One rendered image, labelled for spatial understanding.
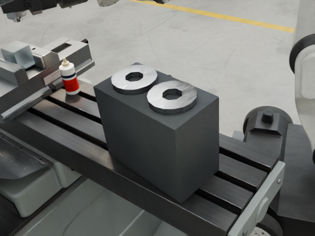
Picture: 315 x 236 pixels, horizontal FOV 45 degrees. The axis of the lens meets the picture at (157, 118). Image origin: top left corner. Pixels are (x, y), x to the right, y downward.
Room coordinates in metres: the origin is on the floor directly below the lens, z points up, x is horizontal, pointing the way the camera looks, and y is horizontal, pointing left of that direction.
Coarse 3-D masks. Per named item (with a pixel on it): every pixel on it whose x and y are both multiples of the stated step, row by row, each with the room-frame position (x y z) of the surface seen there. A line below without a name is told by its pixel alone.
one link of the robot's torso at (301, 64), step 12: (312, 48) 0.83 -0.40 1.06; (300, 60) 0.84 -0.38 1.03; (312, 60) 0.82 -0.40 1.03; (300, 72) 0.83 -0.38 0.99; (312, 72) 0.82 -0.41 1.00; (300, 84) 0.83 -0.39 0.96; (312, 84) 0.81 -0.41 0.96; (300, 96) 0.83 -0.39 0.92; (312, 96) 0.81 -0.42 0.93; (300, 108) 0.85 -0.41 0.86; (312, 108) 0.84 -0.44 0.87; (300, 120) 0.86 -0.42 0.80; (312, 120) 0.85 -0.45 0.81; (312, 132) 0.85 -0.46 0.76; (312, 144) 0.85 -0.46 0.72
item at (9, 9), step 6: (12, 0) 0.90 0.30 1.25; (18, 0) 0.90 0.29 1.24; (24, 0) 0.91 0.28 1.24; (0, 6) 0.89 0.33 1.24; (6, 6) 0.89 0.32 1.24; (12, 6) 0.89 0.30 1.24; (18, 6) 0.90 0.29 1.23; (24, 6) 0.90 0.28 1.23; (6, 12) 0.89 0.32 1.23; (12, 12) 0.89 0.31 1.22
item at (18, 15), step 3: (3, 0) 0.91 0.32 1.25; (6, 0) 0.90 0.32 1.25; (9, 0) 0.90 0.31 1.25; (3, 3) 0.91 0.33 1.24; (15, 12) 0.90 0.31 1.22; (18, 12) 0.91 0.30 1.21; (21, 12) 0.91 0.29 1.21; (24, 12) 0.92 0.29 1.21; (9, 15) 0.90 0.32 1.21; (12, 15) 0.90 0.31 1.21; (15, 15) 0.90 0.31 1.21; (18, 15) 0.91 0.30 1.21; (21, 15) 0.91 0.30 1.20; (24, 15) 0.92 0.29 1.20; (9, 18) 0.91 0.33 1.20; (12, 18) 0.90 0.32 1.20; (15, 18) 0.90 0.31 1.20; (18, 18) 0.90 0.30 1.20
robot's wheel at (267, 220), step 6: (264, 216) 0.70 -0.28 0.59; (270, 216) 0.70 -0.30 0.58; (258, 222) 0.68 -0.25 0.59; (264, 222) 0.68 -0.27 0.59; (270, 222) 0.68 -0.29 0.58; (276, 222) 0.69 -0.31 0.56; (258, 228) 0.67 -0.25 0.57; (264, 228) 0.67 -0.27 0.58; (270, 228) 0.67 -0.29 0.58; (276, 228) 0.67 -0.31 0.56; (252, 234) 0.70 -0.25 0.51; (258, 234) 0.69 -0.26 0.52; (264, 234) 0.68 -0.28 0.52; (270, 234) 0.66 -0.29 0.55; (276, 234) 0.66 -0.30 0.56; (282, 234) 0.68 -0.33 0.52
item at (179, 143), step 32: (96, 96) 0.64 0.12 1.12; (128, 96) 0.59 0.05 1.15; (160, 96) 0.56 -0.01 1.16; (192, 96) 0.55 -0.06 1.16; (128, 128) 0.57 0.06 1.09; (160, 128) 0.50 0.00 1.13; (192, 128) 0.51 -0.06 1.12; (128, 160) 0.59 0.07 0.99; (160, 160) 0.51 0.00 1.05; (192, 160) 0.50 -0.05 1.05; (192, 192) 0.50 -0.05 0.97
